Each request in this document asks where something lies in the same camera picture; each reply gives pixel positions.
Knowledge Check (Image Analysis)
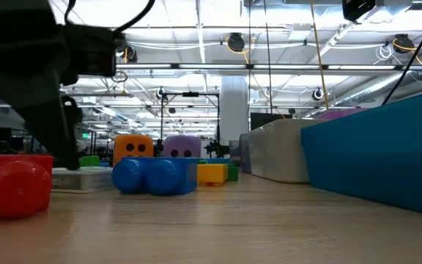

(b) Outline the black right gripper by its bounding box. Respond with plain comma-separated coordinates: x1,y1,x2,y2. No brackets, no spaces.
341,0,377,22

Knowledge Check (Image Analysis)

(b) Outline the white building pillar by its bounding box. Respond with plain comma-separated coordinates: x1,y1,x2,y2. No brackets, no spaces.
219,75,251,147

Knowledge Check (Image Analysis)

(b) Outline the purple foam die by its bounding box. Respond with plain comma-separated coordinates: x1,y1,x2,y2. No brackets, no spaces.
162,135,202,159

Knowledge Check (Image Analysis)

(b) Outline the black hanging coiled cable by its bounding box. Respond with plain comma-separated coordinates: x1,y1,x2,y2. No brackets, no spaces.
262,0,274,115

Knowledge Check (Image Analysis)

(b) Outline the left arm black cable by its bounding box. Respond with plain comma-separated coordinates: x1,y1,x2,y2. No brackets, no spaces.
64,0,157,33

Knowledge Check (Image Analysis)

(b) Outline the green rectangular block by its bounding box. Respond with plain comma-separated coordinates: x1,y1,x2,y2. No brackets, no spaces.
78,155,101,168

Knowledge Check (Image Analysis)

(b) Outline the long ceiling light rail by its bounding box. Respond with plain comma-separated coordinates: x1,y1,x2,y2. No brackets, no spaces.
114,62,422,77

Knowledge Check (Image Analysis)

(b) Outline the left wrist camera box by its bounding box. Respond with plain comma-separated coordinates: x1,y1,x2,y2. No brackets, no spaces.
62,24,126,86

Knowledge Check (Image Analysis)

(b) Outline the large blue block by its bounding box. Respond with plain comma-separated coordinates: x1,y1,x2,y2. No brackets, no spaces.
111,157,199,197

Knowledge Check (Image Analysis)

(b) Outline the background black rig frame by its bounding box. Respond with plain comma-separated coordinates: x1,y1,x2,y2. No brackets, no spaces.
158,90,230,159

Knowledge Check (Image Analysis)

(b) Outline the teal plastic bin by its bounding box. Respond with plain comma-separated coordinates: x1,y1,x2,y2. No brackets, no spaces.
300,89,422,219

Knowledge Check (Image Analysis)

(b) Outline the large black screen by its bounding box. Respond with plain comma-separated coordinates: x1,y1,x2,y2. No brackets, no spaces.
249,111,293,132

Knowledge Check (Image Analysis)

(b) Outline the large red block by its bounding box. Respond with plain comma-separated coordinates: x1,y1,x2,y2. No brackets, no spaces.
0,153,54,220

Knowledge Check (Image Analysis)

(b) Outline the light grey plastic bin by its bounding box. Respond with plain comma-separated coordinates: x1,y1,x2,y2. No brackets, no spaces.
246,117,326,185

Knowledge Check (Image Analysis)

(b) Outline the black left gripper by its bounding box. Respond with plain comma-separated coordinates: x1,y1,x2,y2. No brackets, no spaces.
0,23,84,172

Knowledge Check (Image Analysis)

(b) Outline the yellow hanging cable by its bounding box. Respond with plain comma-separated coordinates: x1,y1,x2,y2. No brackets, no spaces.
308,0,330,111

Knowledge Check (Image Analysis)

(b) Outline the black hanging ring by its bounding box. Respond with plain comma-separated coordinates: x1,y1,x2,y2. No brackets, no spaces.
110,70,128,84

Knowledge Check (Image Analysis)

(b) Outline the orange foam die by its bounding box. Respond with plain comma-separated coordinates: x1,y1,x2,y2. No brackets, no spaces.
112,134,155,160

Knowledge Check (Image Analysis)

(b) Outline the yellow brick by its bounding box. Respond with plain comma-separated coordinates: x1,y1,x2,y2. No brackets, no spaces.
196,163,230,187

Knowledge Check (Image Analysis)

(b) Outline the transparent grey plastic bin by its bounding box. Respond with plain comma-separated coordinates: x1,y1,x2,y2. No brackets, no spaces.
228,131,252,175

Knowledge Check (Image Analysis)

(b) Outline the small dark green brick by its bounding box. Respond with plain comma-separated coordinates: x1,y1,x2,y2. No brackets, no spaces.
226,165,240,183

